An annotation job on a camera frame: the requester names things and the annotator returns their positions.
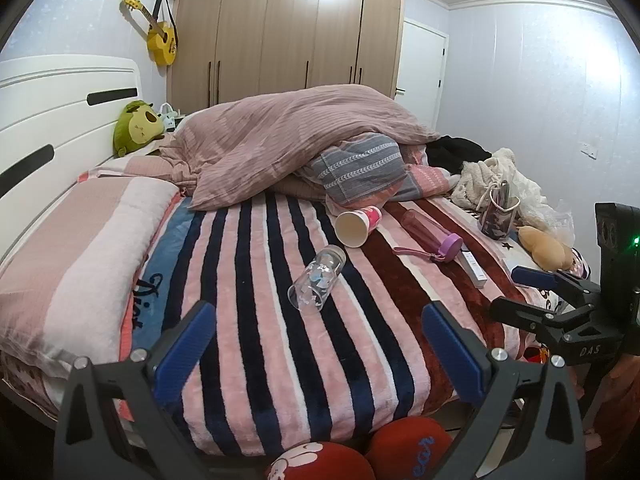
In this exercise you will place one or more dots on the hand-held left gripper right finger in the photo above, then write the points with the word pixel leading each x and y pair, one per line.
pixel 456 355

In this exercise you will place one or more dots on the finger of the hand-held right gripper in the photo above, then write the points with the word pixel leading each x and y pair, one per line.
pixel 530 276
pixel 515 311

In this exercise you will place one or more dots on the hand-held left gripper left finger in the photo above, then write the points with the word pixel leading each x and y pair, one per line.
pixel 184 342

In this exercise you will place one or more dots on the person's right forearm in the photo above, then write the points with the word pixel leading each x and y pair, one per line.
pixel 625 400

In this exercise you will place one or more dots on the pink and white paper cup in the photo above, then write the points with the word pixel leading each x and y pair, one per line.
pixel 352 227

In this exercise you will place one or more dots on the tan plush toy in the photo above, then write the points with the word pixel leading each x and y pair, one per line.
pixel 545 249

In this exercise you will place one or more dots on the white slim box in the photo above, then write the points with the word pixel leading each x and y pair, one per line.
pixel 472 266

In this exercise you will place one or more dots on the clear plastic bag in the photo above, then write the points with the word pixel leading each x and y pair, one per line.
pixel 555 217

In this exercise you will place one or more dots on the dark patterned mug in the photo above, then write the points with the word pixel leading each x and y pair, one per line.
pixel 497 217

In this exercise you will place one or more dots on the red slipper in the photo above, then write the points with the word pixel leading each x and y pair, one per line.
pixel 320 462
pixel 407 447

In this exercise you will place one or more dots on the white fluffy garment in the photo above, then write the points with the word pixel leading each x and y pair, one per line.
pixel 480 175

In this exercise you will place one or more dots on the purple water bottle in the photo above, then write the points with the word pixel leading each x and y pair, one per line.
pixel 425 232

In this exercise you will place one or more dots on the striped fleece blanket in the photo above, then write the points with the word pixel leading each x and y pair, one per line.
pixel 300 360

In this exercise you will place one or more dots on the pink and white pillow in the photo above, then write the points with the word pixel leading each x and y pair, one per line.
pixel 80 260

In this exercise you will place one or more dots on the black garment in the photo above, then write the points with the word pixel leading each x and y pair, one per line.
pixel 457 150

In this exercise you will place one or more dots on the grey patterned pillow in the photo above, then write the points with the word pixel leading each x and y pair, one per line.
pixel 360 165

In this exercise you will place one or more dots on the green plush toy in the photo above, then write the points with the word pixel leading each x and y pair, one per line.
pixel 134 127

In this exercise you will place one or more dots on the white small bag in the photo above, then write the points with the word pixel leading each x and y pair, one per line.
pixel 166 115

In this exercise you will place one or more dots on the pink striped duvet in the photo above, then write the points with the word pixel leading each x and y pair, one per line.
pixel 280 135

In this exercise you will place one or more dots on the white door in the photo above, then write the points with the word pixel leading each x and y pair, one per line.
pixel 417 70

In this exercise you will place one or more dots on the white bed headboard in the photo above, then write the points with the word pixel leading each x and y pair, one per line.
pixel 55 110

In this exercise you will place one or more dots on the yellow ukulele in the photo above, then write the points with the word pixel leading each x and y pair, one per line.
pixel 161 40

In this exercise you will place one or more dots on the wooden wardrobe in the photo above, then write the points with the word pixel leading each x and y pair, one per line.
pixel 280 35

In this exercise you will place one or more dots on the white wall socket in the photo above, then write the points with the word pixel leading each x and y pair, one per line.
pixel 590 149

